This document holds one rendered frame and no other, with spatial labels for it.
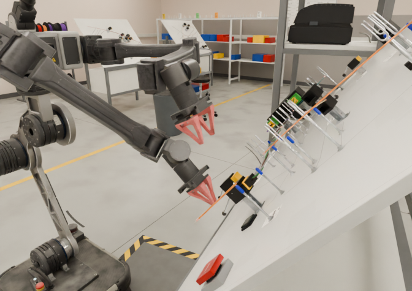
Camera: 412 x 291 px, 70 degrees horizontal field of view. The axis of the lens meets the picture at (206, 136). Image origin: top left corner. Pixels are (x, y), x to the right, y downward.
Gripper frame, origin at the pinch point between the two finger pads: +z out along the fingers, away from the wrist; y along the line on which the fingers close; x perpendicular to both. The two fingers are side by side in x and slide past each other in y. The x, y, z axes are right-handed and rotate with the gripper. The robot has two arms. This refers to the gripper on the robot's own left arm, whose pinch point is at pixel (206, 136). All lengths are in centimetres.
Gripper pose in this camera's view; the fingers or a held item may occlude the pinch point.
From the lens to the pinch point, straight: 76.5
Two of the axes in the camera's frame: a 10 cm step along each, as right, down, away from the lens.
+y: 5.2, -4.3, 7.4
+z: 4.6, 8.7, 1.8
